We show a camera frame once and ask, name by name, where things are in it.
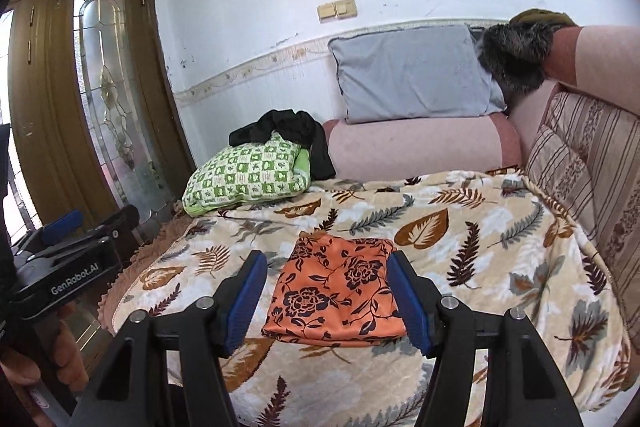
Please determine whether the orange floral blouse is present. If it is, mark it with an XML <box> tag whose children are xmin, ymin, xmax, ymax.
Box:
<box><xmin>261</xmin><ymin>232</ymin><xmax>407</xmax><ymax>348</ymax></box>

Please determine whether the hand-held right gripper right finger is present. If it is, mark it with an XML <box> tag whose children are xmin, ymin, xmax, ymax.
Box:
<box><xmin>386</xmin><ymin>251</ymin><xmax>586</xmax><ymax>427</ymax></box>

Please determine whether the green checked pillow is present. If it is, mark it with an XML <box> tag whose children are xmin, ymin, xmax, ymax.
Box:
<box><xmin>182</xmin><ymin>132</ymin><xmax>312</xmax><ymax>218</ymax></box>

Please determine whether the leaf print blanket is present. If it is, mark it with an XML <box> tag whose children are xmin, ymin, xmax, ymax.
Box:
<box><xmin>112</xmin><ymin>170</ymin><xmax>632</xmax><ymax>427</ymax></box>

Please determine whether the wooden door with glass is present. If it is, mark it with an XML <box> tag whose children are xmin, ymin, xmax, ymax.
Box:
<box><xmin>0</xmin><ymin>0</ymin><xmax>196</xmax><ymax>248</ymax></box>

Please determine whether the pink sofa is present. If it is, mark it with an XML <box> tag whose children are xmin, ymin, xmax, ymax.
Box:
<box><xmin>322</xmin><ymin>24</ymin><xmax>640</xmax><ymax>343</ymax></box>

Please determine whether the olive cloth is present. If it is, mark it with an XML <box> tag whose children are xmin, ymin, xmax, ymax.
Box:
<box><xmin>509</xmin><ymin>8</ymin><xmax>577</xmax><ymax>28</ymax></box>

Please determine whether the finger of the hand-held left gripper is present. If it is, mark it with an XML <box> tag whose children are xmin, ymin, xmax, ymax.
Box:
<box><xmin>85</xmin><ymin>205</ymin><xmax>141</xmax><ymax>244</ymax></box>
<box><xmin>39</xmin><ymin>209</ymin><xmax>86</xmax><ymax>249</ymax></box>

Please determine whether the person's left hand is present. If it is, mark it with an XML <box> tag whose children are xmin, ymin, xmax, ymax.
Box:
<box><xmin>0</xmin><ymin>302</ymin><xmax>90</xmax><ymax>403</ymax></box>

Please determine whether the grey pillow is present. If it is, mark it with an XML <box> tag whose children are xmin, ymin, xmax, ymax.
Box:
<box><xmin>327</xmin><ymin>24</ymin><xmax>507</xmax><ymax>125</ymax></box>

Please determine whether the brown scalloped cloth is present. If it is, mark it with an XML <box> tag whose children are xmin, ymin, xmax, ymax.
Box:
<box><xmin>97</xmin><ymin>214</ymin><xmax>201</xmax><ymax>338</ymax></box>

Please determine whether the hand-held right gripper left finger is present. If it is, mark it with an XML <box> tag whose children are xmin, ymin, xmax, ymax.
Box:
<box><xmin>75</xmin><ymin>250</ymin><xmax>269</xmax><ymax>427</ymax></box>

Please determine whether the black cloth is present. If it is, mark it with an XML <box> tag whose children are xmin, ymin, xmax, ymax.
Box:
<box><xmin>228</xmin><ymin>109</ymin><xmax>337</xmax><ymax>182</ymax></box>

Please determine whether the large striped cushion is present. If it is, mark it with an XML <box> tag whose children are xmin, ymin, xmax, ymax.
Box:
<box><xmin>542</xmin><ymin>91</ymin><xmax>640</xmax><ymax>333</ymax></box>

